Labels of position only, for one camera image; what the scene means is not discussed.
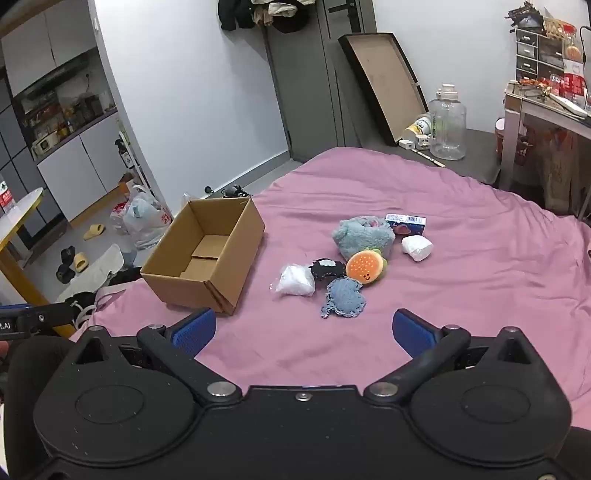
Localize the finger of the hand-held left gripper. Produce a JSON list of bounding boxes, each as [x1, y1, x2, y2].
[[0, 302, 78, 341]]

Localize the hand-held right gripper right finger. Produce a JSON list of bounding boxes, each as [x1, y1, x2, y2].
[[364, 308, 543, 407]]

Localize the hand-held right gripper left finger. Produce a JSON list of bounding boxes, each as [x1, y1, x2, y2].
[[67, 308, 243, 407]]

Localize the brown cardboard box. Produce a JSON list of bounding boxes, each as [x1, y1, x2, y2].
[[140, 197, 267, 316]]

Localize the fluffy blue plush toy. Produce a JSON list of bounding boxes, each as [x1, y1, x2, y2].
[[332, 215, 397, 262]]

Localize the white rolled soft bundle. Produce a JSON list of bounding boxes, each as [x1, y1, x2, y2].
[[400, 235, 434, 263]]

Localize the blue denim fabric piece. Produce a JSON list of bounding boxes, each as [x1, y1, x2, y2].
[[320, 278, 367, 319]]

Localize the orange burger plush toy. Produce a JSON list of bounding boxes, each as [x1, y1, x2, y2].
[[345, 248, 388, 287]]

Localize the white floor towel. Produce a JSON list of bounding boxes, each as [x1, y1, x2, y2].
[[54, 244, 125, 304]]

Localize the pink bed sheet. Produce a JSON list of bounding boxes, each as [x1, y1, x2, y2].
[[69, 147, 591, 432]]

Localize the black clothing heap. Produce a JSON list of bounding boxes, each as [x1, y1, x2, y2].
[[68, 265, 145, 308]]

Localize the small black fabric pouch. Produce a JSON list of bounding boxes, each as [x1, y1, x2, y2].
[[308, 258, 346, 282]]

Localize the small blue white carton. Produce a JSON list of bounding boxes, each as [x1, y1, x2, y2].
[[385, 213, 427, 237]]

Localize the round white yellow-edged table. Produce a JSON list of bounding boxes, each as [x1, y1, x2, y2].
[[0, 186, 77, 337]]

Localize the white stuffing in clear bag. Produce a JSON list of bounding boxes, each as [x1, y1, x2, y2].
[[275, 263, 317, 297]]

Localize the white plastic shopping bag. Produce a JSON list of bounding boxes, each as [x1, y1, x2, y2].
[[121, 184, 174, 250]]

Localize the white and grey cabinet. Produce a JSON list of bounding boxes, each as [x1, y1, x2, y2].
[[0, 0, 123, 232]]

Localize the clear plastic water jug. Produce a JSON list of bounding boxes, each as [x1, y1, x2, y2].
[[429, 84, 467, 161]]

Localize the black framed brown board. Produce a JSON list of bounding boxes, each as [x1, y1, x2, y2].
[[338, 32, 430, 147]]

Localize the white desk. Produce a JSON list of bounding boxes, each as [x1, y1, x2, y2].
[[500, 80, 591, 217]]

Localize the grey door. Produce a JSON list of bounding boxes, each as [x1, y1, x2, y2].
[[262, 0, 386, 163]]

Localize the grey desktop drawer organizer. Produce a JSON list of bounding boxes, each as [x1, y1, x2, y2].
[[514, 27, 570, 85]]

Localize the clothes hanging over door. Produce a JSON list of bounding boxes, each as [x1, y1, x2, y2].
[[218, 0, 311, 34]]

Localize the clear jar with orange contents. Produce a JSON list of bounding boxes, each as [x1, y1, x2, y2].
[[561, 25, 585, 64]]

